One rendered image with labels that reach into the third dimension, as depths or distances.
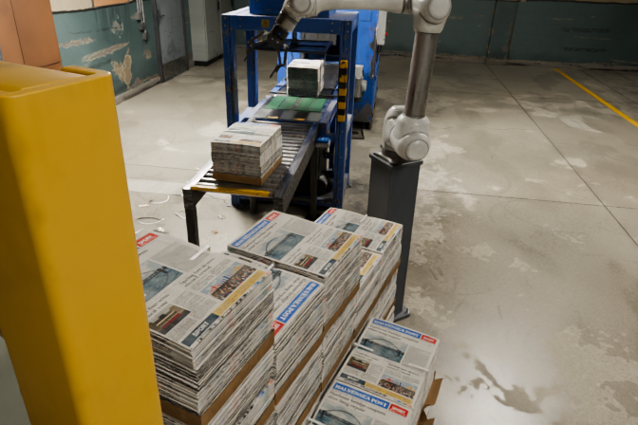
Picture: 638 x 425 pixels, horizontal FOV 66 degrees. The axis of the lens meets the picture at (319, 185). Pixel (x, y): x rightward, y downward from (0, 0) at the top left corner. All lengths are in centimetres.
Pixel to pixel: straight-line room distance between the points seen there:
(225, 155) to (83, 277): 228
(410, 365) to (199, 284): 104
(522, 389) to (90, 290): 257
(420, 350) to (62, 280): 168
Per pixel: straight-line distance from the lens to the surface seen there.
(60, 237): 41
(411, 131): 228
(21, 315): 48
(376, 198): 266
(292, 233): 170
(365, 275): 193
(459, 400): 269
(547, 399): 285
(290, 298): 142
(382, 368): 190
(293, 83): 451
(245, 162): 265
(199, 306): 105
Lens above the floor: 193
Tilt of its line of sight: 25 degrees down
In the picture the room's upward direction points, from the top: 2 degrees clockwise
